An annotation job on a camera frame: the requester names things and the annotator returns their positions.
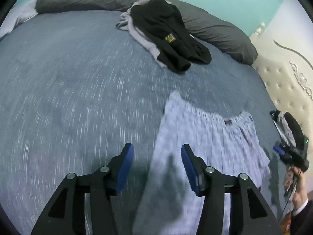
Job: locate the light blue plaid boxer shorts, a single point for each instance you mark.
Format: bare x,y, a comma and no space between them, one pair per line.
188,141

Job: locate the person's right hand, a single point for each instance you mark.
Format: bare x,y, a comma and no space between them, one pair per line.
300,196

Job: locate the blue-grey textured bedspread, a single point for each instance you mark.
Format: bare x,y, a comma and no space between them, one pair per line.
75,89

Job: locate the black right sleeve forearm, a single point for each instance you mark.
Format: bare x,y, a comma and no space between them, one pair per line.
301,222

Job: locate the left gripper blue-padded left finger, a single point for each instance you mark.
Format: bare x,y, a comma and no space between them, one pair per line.
65,211

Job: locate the black garment with yellow label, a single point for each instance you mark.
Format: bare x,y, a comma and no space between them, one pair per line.
162,23

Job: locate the cream tufted headboard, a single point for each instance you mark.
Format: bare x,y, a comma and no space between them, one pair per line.
281,69

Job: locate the long dark grey pillow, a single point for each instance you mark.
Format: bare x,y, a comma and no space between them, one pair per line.
204,26

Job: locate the light grey bed sheet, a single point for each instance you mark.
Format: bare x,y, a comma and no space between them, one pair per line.
17,16

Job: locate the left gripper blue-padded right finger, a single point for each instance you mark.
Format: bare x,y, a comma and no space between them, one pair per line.
249,211

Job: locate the black white striped garment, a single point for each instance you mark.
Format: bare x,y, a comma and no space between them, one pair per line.
288,129

